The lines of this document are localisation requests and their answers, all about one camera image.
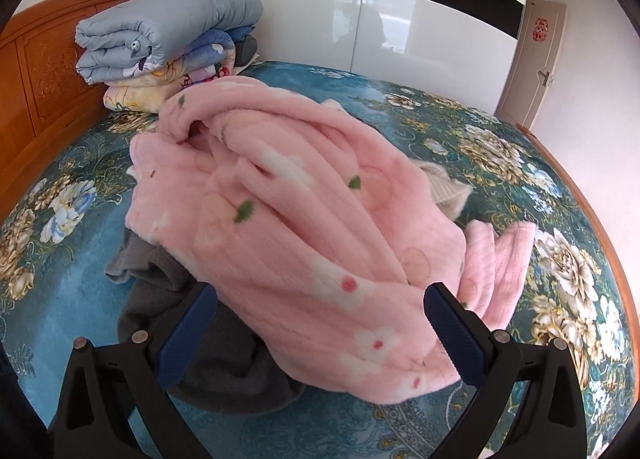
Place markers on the beige knit garment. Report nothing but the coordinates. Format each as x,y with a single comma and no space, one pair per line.
445,189

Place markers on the folded floral quilt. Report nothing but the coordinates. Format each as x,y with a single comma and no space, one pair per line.
135,94

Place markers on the carved wooden headboard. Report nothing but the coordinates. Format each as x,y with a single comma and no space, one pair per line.
45,69

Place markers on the white and black wardrobe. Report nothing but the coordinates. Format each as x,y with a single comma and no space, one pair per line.
425,24

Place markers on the grey garment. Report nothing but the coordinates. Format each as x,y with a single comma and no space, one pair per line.
235,374

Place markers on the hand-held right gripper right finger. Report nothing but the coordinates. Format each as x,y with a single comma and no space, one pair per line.
452,326

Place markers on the dark grey pillow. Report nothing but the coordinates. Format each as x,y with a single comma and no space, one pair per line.
246,51

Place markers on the teal floral blanket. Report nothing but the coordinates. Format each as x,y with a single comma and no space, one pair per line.
75,289

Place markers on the pink fleece garment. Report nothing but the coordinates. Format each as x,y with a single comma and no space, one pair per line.
300,219

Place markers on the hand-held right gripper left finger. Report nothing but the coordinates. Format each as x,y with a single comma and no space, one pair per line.
184,336

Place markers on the red door decoration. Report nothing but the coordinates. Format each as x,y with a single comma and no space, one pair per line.
540,29

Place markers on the folded grey-blue quilt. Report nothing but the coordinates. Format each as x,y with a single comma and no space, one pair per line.
175,24

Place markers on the beige door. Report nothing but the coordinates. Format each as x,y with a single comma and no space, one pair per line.
530,74

